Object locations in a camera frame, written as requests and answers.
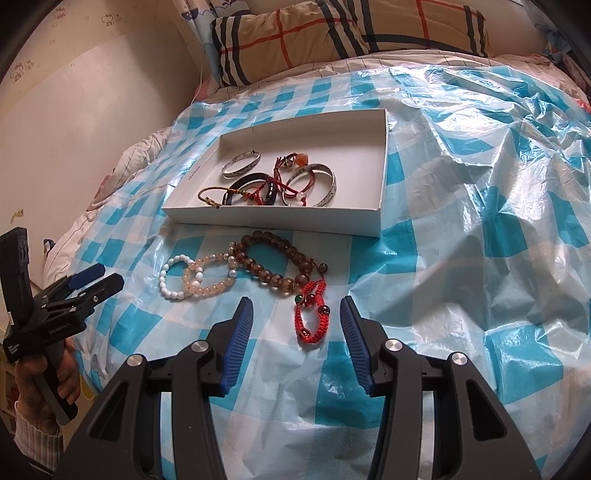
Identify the person's left hand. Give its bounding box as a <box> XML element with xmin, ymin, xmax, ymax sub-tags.
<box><xmin>14</xmin><ymin>344</ymin><xmax>83</xmax><ymax>437</ymax></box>

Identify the red woven bead bracelet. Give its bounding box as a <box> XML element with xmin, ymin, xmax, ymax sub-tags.
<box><xmin>294</xmin><ymin>280</ymin><xmax>332</xmax><ymax>345</ymax></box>

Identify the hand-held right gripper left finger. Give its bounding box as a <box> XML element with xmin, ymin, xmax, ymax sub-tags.
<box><xmin>60</xmin><ymin>295</ymin><xmax>254</xmax><ymax>480</ymax></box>

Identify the person's left forearm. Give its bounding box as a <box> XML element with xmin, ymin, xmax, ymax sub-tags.
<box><xmin>0</xmin><ymin>399</ymin><xmax>65</xmax><ymax>474</ymax></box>

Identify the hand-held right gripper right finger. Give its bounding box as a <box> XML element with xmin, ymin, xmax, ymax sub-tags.
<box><xmin>339</xmin><ymin>294</ymin><xmax>533</xmax><ymax>480</ymax></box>

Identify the peach bead bracelet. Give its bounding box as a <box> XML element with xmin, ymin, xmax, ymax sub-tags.
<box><xmin>182</xmin><ymin>252</ymin><xmax>239</xmax><ymax>299</ymax></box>

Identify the brown amber bead bracelet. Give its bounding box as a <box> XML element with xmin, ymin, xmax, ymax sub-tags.
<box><xmin>228</xmin><ymin>233</ymin><xmax>331</xmax><ymax>295</ymax></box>

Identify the blue checked plastic sheet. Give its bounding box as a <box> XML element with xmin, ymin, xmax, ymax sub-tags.
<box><xmin>76</xmin><ymin>65</ymin><xmax>591</xmax><ymax>480</ymax></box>

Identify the wide silver bangle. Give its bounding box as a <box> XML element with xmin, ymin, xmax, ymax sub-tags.
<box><xmin>283</xmin><ymin>163</ymin><xmax>339</xmax><ymax>209</ymax></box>

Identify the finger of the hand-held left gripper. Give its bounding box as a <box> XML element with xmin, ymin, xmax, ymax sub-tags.
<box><xmin>40</xmin><ymin>272</ymin><xmax>126</xmax><ymax>320</ymax></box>
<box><xmin>59</xmin><ymin>264</ymin><xmax>106</xmax><ymax>295</ymax></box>

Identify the black bangle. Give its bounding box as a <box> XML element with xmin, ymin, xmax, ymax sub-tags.
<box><xmin>223</xmin><ymin>172</ymin><xmax>280</xmax><ymax>208</ymax></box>

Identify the red string bracelet orange stone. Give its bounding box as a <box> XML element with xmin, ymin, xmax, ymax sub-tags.
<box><xmin>275</xmin><ymin>152</ymin><xmax>310</xmax><ymax>170</ymax></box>

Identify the plaid pillow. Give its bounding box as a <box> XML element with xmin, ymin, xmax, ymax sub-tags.
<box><xmin>318</xmin><ymin>0</ymin><xmax>495</xmax><ymax>59</ymax></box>
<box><xmin>211</xmin><ymin>0</ymin><xmax>371</xmax><ymax>89</ymax></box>

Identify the white cardboard box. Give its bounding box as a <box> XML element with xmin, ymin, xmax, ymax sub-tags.
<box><xmin>161</xmin><ymin>108</ymin><xmax>389</xmax><ymax>239</ymax></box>

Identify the thin silver bangle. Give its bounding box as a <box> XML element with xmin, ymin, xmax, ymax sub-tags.
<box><xmin>220</xmin><ymin>148</ymin><xmax>265</xmax><ymax>180</ymax></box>

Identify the white bead bracelet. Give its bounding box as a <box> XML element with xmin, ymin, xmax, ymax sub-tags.
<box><xmin>158</xmin><ymin>255</ymin><xmax>204</xmax><ymax>301</ymax></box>

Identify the printed curtain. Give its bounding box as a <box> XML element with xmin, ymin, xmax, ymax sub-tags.
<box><xmin>173</xmin><ymin>0</ymin><xmax>251</xmax><ymax>100</ymax></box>
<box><xmin>544</xmin><ymin>21</ymin><xmax>583</xmax><ymax>71</ymax></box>

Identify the dark red cord bracelet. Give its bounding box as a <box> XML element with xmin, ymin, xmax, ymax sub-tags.
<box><xmin>197</xmin><ymin>184</ymin><xmax>234</xmax><ymax>210</ymax></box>

